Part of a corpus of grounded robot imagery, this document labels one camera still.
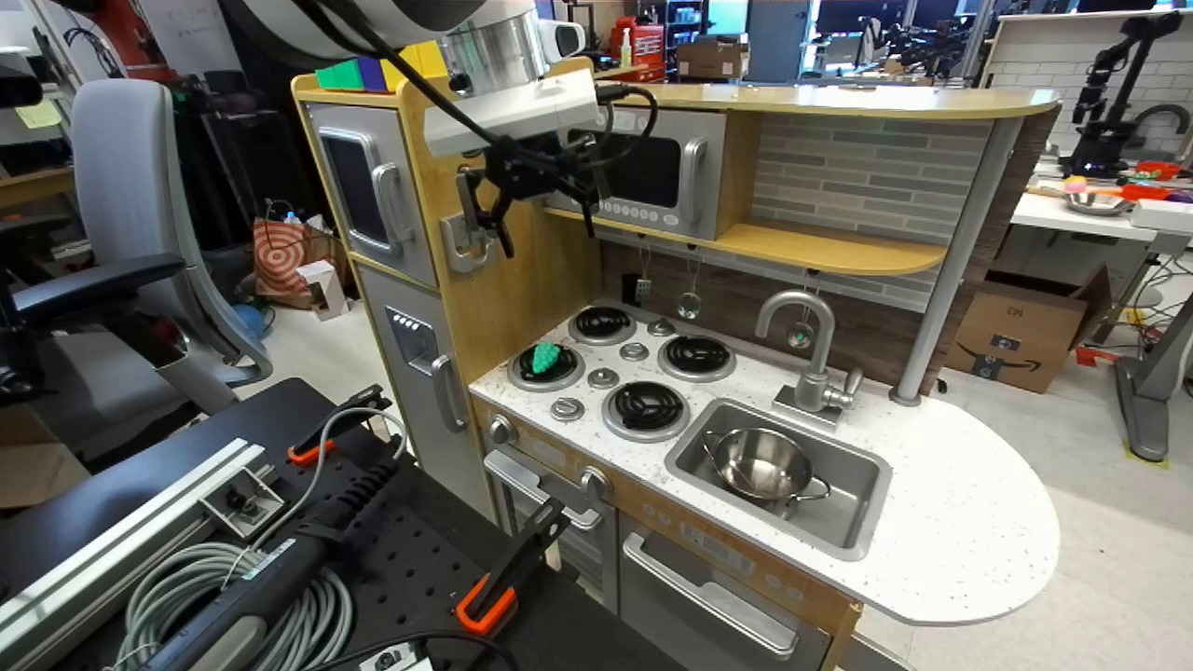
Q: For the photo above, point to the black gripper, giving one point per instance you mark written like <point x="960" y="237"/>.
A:
<point x="545" y="173"/>

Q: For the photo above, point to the green toy grapes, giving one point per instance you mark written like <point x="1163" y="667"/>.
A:
<point x="543" y="363"/>

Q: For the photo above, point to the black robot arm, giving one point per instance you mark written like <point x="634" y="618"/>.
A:
<point x="1105" y="112"/>

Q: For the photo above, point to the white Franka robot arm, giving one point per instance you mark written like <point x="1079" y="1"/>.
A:
<point x="498" y="51"/>

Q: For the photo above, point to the black toy stove burner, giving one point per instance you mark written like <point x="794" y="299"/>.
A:
<point x="641" y="408"/>
<point x="600" y="321"/>
<point x="572" y="369"/>
<point x="696" y="355"/>

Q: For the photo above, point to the silver stove knob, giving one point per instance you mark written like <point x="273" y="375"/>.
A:
<point x="634" y="350"/>
<point x="600" y="377"/>
<point x="567" y="408"/>

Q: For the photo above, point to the grey toy sink basin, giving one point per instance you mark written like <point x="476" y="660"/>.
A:
<point x="860" y="496"/>

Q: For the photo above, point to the silver toy phone cradle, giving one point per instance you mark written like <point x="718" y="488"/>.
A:
<point x="463" y="249"/>

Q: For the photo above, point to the yellow toy block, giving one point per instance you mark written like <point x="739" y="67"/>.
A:
<point x="416" y="63"/>

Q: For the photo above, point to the small hanging metal hook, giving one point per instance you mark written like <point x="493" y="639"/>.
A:
<point x="640" y="288"/>

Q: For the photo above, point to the purple toy block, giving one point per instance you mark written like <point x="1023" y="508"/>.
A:
<point x="371" y="75"/>

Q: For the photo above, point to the green toy block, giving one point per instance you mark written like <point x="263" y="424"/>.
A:
<point x="338" y="75"/>

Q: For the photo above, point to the red white patterned bag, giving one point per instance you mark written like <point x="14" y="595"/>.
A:
<point x="279" y="261"/>

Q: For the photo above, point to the round silver oven knob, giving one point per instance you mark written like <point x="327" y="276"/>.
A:
<point x="498" y="431"/>
<point x="593" y="477"/>

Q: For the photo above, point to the red equipment case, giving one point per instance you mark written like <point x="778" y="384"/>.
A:
<point x="640" y="51"/>

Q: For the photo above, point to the small brown cardboard box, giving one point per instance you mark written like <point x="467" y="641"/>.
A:
<point x="711" y="60"/>

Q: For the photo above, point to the grey office chair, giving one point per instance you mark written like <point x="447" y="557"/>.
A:
<point x="124" y="173"/>

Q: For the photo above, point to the silver toy faucet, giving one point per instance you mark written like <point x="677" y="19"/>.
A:
<point x="813" y="384"/>

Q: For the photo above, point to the yellow sticky note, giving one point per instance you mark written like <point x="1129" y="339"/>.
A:
<point x="38" y="112"/>

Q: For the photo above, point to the silver aluminium extrusion bar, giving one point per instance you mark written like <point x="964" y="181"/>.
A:
<point x="112" y="534"/>

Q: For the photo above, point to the printed brown cardboard box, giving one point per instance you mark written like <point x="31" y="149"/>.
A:
<point x="1018" y="329"/>

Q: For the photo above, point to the wooden toy kitchen unit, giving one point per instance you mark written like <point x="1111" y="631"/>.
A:
<point x="969" y="524"/>

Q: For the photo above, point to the white work table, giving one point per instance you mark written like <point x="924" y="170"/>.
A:
<point x="1082" y="225"/>

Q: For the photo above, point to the silver metal bracket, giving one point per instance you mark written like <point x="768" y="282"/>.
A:
<point x="245" y="504"/>

